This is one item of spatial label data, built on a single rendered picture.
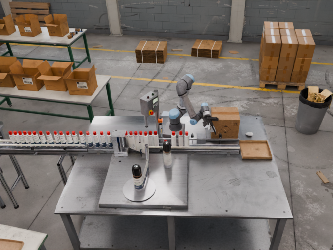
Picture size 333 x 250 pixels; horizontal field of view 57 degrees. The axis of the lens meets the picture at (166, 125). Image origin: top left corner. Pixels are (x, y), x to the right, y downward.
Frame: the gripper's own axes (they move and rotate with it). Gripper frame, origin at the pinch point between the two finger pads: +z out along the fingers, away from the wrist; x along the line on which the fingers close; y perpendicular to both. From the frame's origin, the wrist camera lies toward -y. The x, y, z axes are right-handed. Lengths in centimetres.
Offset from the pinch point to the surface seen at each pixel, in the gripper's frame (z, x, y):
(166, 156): 18, 25, 42
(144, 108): -29, 47, 46
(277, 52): -214, -223, -63
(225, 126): -15.7, -29.4, -4.1
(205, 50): -337, -261, 78
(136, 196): 54, 44, 68
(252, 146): 6, -55, -20
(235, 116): -23.2, -29.8, -17.2
